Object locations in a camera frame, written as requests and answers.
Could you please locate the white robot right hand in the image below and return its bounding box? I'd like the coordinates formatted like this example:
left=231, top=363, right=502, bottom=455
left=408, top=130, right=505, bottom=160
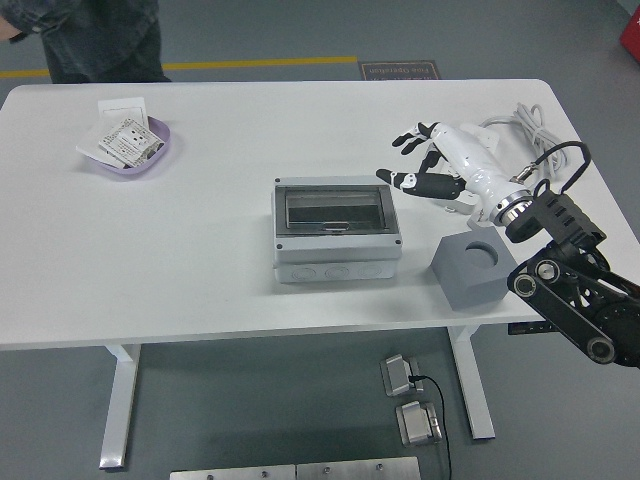
left=375, top=121, right=522, bottom=220

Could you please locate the person's right hand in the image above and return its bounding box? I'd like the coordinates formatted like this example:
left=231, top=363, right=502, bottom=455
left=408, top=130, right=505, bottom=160
left=0, top=13, right=24, bottom=44

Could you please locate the transparent hinged box lid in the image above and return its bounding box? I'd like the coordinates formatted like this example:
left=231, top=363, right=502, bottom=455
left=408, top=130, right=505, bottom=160
left=273, top=183, right=401, bottom=239

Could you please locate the grey plastic enclosure box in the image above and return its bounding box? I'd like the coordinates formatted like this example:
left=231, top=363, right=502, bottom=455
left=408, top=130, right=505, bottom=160
left=272, top=176, right=404, bottom=287

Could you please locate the grey cube with round hole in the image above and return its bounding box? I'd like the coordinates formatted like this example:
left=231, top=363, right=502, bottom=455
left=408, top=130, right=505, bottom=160
left=430, top=227, right=520, bottom=312

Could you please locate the silver floor socket box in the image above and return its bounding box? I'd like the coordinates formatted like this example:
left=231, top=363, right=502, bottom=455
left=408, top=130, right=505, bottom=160
left=380, top=353, right=425, bottom=398
left=395, top=400, right=444, bottom=447

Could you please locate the person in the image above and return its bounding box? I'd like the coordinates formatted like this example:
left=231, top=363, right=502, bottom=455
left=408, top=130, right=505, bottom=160
left=0, top=0, right=174, bottom=84

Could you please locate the plain white panel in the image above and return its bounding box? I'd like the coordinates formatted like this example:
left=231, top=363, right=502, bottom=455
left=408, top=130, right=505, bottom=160
left=75, top=115, right=126, bottom=169

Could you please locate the purple plastic tray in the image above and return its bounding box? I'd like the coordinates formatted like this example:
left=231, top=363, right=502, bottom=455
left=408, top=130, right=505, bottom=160
left=82, top=115, right=173, bottom=179

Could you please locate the red object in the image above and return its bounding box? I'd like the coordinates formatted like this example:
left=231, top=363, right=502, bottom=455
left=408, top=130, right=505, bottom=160
left=618, top=12, right=640, bottom=56

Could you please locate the white table leg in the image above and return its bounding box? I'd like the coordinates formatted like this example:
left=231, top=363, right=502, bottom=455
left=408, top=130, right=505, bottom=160
left=447, top=327, right=496, bottom=442
left=98, top=343, right=143, bottom=472

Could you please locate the white power strip cable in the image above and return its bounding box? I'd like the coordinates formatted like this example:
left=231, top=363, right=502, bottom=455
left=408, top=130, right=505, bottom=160
left=467, top=102, right=570, bottom=232

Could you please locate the white square switch plate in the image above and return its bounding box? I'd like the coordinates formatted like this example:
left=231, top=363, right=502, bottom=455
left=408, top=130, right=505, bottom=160
left=97, top=98, right=150, bottom=124

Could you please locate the black floor cable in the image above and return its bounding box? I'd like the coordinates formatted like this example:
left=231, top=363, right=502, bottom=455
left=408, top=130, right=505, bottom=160
left=408, top=373, right=453, bottom=480

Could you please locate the grey metal base plate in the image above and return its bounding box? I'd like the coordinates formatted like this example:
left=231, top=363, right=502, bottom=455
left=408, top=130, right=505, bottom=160
left=296, top=456, right=421, bottom=480
left=169, top=464, right=297, bottom=480

